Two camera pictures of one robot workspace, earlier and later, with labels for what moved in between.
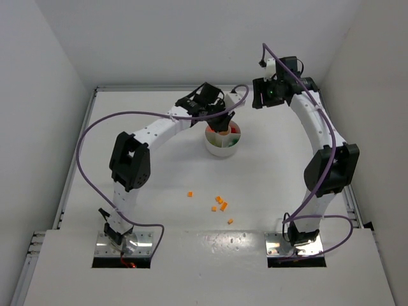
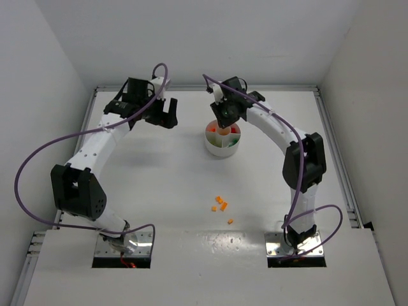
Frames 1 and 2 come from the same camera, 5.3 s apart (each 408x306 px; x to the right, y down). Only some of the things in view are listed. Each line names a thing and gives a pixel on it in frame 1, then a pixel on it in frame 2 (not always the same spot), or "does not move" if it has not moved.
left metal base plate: [104, 247] does not move
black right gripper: [258, 93] → [227, 112]
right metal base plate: [276, 245] does not move
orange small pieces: [224, 206] does not move
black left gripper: [220, 118] → [158, 115]
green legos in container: [234, 141] does not move
